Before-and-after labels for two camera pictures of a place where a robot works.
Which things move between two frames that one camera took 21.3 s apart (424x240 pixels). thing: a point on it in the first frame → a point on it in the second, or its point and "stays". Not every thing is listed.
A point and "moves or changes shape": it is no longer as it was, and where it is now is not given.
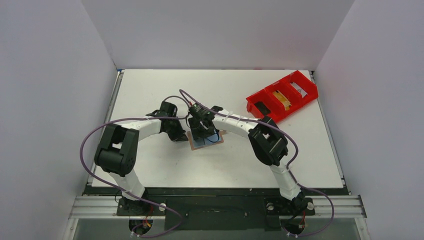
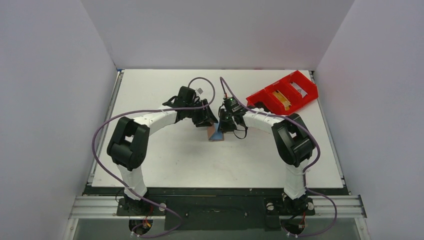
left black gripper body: (175, 131) → (199, 116)
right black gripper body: (202, 129) → (226, 122)
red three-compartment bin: (282, 98) stays
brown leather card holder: (204, 142) moves or changes shape
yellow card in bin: (286, 103) stays
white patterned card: (303, 93) stays
